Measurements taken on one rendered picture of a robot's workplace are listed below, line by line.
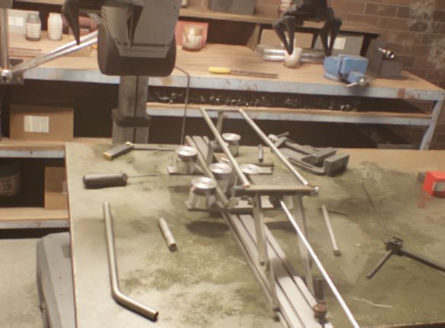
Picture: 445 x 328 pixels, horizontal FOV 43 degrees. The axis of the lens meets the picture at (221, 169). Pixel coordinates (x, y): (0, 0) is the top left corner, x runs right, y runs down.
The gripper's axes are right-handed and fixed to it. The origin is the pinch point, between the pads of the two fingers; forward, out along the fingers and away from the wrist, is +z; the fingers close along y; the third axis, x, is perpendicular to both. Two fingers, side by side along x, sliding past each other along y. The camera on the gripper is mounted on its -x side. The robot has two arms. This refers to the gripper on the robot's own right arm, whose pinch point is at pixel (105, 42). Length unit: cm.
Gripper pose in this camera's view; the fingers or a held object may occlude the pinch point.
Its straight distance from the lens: 110.5
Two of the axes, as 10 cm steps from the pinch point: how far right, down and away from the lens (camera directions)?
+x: -3.9, 0.9, 9.2
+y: 9.2, -0.4, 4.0
